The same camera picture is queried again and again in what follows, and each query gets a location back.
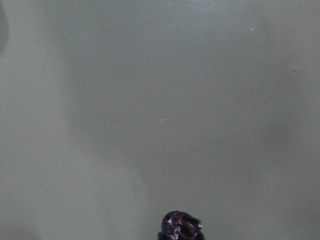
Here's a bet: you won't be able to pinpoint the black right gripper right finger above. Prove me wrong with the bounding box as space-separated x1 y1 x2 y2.
196 232 205 240

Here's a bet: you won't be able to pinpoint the dark red cherries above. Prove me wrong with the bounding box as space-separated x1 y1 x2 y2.
160 211 203 240

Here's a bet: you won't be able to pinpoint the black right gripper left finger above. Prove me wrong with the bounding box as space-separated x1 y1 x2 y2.
157 232 166 240

